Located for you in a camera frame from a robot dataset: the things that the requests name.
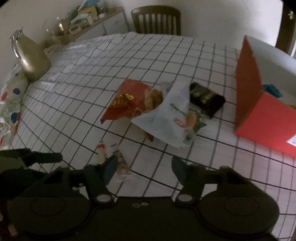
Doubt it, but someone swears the orange cake packet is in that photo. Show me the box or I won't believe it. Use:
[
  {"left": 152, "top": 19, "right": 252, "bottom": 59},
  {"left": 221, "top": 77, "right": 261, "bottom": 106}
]
[{"left": 96, "top": 140, "right": 108, "bottom": 164}]

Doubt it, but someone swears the small clear pastry packet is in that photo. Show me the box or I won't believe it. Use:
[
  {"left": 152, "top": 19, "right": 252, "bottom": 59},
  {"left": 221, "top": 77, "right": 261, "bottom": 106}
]
[{"left": 109, "top": 143, "right": 132, "bottom": 183}]

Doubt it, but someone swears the white green snack bag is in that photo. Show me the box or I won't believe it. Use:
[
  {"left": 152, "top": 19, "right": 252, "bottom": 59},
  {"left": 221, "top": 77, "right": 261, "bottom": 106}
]
[{"left": 132, "top": 80, "right": 206, "bottom": 148}]

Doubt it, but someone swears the black snack packet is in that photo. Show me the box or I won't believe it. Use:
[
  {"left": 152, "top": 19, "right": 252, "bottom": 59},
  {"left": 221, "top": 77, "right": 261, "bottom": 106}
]
[{"left": 190, "top": 82, "right": 226, "bottom": 118}]

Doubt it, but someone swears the red orange snack bag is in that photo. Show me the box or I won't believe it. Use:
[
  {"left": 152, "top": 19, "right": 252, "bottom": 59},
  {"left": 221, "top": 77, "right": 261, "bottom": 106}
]
[{"left": 100, "top": 78, "right": 164, "bottom": 142}]

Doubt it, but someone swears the blue cookie packet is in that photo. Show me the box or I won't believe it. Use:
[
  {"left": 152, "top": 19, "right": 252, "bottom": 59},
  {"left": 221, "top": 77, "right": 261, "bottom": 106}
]
[{"left": 263, "top": 84, "right": 283, "bottom": 98}]

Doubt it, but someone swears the polka dot cloth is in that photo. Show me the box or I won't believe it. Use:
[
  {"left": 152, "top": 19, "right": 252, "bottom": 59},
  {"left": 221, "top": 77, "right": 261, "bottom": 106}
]
[{"left": 1, "top": 64, "right": 29, "bottom": 150}]

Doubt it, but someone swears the checkered white tablecloth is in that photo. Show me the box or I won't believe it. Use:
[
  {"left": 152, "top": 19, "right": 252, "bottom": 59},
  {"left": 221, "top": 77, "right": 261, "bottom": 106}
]
[{"left": 11, "top": 32, "right": 295, "bottom": 240}]

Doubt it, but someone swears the red cardboard box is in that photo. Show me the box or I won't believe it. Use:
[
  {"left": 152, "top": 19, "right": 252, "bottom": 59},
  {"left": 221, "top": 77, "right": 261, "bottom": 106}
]
[{"left": 234, "top": 36, "right": 295, "bottom": 157}]

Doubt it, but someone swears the gold thermos jug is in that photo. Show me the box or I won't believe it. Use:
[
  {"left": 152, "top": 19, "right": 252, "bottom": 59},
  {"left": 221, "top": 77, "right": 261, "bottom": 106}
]
[{"left": 10, "top": 29, "right": 51, "bottom": 82}]

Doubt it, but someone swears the small white clock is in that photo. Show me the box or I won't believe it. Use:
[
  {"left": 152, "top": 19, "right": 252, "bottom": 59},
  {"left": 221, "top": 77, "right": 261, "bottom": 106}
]
[{"left": 69, "top": 25, "right": 82, "bottom": 36}]

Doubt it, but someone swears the white side cabinet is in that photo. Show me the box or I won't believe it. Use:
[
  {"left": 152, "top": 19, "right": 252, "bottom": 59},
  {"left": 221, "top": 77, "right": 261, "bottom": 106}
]
[{"left": 44, "top": 6, "right": 130, "bottom": 48}]

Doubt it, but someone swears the tissue box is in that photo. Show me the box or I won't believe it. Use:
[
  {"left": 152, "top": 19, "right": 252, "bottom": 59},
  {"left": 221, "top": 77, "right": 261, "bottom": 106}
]
[{"left": 71, "top": 14, "right": 93, "bottom": 27}]

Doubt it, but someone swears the dark wooden chair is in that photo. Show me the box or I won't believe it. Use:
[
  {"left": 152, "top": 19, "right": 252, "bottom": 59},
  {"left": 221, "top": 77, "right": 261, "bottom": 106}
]
[{"left": 131, "top": 6, "right": 181, "bottom": 36}]

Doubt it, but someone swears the dark entrance door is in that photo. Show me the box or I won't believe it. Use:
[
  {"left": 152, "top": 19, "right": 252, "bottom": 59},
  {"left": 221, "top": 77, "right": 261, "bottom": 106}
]
[{"left": 275, "top": 0, "right": 295, "bottom": 55}]

